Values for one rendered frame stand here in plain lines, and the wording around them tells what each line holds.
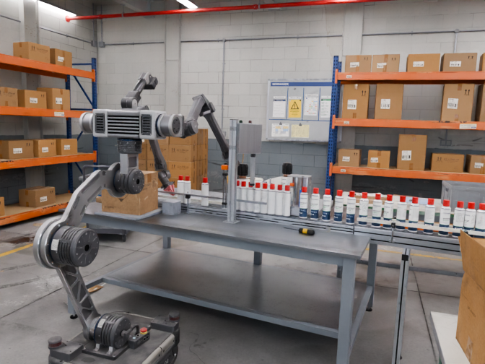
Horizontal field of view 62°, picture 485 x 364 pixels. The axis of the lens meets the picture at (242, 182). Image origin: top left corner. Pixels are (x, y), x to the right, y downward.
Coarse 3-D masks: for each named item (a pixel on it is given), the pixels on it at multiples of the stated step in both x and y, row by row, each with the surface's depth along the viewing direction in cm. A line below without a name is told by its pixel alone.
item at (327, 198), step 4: (328, 188) 255; (328, 192) 253; (324, 196) 253; (328, 196) 252; (324, 200) 254; (328, 200) 252; (324, 204) 254; (328, 204) 253; (324, 208) 254; (328, 208) 253; (324, 212) 254; (328, 212) 254; (324, 216) 254; (328, 216) 254; (324, 220) 255; (328, 220) 255
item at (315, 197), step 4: (316, 188) 256; (316, 192) 256; (312, 196) 257; (316, 196) 255; (312, 200) 257; (316, 200) 256; (312, 204) 257; (316, 204) 256; (312, 208) 257; (316, 208) 256; (312, 212) 258; (316, 212) 257; (312, 216) 258; (316, 216) 257
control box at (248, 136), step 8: (240, 128) 255; (248, 128) 258; (256, 128) 261; (240, 136) 256; (248, 136) 258; (256, 136) 262; (240, 144) 256; (248, 144) 259; (256, 144) 262; (240, 152) 257; (248, 152) 260; (256, 152) 263
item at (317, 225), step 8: (160, 208) 302; (184, 208) 293; (192, 208) 291; (200, 208) 288; (208, 208) 285; (224, 216) 280; (240, 216) 275; (248, 216) 273; (256, 216) 270; (264, 216) 268; (272, 216) 266; (280, 224) 264; (288, 224) 262; (296, 224) 260; (304, 224) 257; (312, 224) 256; (320, 224) 253; (328, 224) 251; (336, 232) 249; (344, 232) 247; (352, 232) 246
